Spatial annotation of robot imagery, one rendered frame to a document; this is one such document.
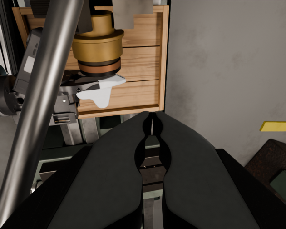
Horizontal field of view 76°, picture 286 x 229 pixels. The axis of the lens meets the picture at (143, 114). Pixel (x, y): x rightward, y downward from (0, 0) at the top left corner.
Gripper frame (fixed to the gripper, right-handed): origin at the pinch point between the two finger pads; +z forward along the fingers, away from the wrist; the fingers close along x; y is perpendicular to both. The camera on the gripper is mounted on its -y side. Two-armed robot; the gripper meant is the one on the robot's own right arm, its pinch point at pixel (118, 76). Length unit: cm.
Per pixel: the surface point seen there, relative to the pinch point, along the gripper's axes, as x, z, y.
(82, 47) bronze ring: 3.8, -5.3, -6.3
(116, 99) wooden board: -19.1, -0.3, 13.8
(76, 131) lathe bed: -21.9, -14.9, 26.2
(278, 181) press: -65, 158, 146
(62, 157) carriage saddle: -15.4, -19.8, 31.4
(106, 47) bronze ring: 4.1, -1.8, -6.1
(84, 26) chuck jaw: 5.5, -4.3, -9.3
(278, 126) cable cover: -105, 178, 106
